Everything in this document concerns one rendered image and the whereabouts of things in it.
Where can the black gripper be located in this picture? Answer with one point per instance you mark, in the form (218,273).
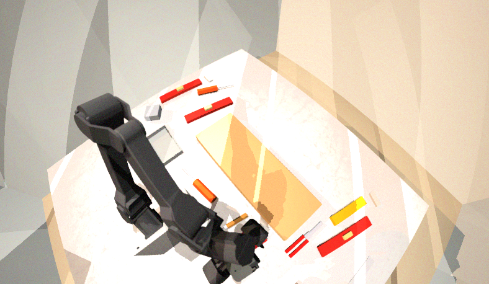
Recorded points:
(216,271)

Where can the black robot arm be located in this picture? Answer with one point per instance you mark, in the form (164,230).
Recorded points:
(120,143)

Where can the orange rectangular panel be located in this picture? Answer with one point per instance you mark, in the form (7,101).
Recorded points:
(272,190)

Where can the yellow rectangular bar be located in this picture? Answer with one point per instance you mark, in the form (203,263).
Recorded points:
(348,211)

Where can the orange-handled awl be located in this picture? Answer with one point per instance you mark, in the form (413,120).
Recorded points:
(237,220)
(210,89)
(206,192)

